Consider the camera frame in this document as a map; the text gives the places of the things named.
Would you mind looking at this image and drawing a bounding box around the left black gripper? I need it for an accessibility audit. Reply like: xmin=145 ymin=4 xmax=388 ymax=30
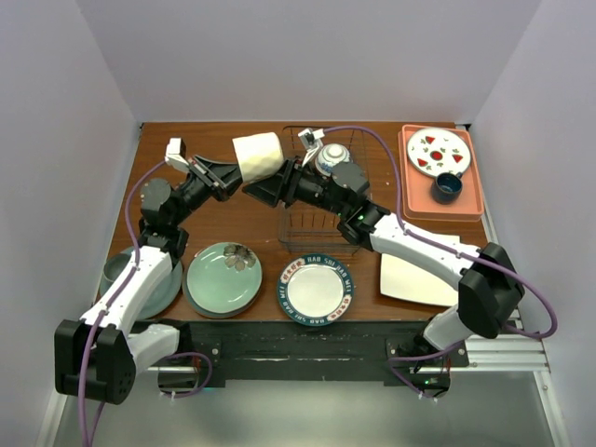
xmin=170 ymin=156 xmax=254 ymax=227

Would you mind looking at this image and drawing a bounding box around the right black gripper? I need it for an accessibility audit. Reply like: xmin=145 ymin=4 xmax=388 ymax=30
xmin=242 ymin=156 xmax=348 ymax=218

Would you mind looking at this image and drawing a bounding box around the cream ceramic mug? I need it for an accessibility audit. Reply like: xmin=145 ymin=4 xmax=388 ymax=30
xmin=232 ymin=132 xmax=284 ymax=183

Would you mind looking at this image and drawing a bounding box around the blue floral white bowl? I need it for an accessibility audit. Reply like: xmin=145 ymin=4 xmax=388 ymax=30
xmin=315 ymin=143 xmax=351 ymax=177

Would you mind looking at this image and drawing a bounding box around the white plate teal lettered rim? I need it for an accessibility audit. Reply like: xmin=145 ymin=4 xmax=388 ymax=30
xmin=277 ymin=253 xmax=355 ymax=327

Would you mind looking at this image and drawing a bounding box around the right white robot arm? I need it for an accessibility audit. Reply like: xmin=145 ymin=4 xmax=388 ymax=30
xmin=240 ymin=158 xmax=524 ymax=366

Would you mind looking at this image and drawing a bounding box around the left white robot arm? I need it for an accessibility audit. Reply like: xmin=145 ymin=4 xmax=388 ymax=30
xmin=54 ymin=156 xmax=243 ymax=404

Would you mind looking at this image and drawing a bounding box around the green plate with flower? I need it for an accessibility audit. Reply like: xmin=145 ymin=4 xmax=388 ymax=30
xmin=184 ymin=242 xmax=263 ymax=312

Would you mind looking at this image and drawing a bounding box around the grey-green round plate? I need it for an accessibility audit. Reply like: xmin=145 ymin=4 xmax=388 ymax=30
xmin=99 ymin=247 xmax=183 ymax=320

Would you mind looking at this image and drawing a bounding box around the dark plate under green plate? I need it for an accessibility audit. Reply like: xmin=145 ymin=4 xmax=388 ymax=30
xmin=182 ymin=279 xmax=257 ymax=319

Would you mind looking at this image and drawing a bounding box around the grey ceramic mug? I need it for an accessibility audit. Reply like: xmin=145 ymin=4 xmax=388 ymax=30
xmin=101 ymin=253 xmax=130 ymax=291

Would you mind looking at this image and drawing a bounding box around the salmon pink tray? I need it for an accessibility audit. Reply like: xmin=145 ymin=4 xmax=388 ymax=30
xmin=398 ymin=124 xmax=484 ymax=222

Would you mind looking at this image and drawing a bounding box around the watermelon pattern white plate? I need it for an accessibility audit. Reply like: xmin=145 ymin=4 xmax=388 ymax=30
xmin=406 ymin=128 xmax=472 ymax=178

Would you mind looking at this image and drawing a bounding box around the dark blue cup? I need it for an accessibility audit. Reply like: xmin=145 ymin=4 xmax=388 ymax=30
xmin=430 ymin=172 xmax=463 ymax=205

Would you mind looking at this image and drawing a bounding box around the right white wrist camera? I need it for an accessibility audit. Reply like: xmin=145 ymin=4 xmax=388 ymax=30
xmin=298 ymin=128 xmax=325 ymax=166

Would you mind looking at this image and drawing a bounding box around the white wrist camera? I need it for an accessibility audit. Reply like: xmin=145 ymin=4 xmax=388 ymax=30
xmin=164 ymin=138 xmax=189 ymax=173
xmin=298 ymin=128 xmax=325 ymax=166

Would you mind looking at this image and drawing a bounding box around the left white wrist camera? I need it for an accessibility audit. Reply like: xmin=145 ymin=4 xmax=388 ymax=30
xmin=164 ymin=138 xmax=189 ymax=173

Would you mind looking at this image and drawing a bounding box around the black wire dish rack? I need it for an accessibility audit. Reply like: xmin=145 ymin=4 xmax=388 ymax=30
xmin=278 ymin=129 xmax=369 ymax=257

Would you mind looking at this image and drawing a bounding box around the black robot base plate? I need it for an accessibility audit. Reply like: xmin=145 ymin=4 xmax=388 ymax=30
xmin=156 ymin=320 xmax=469 ymax=394

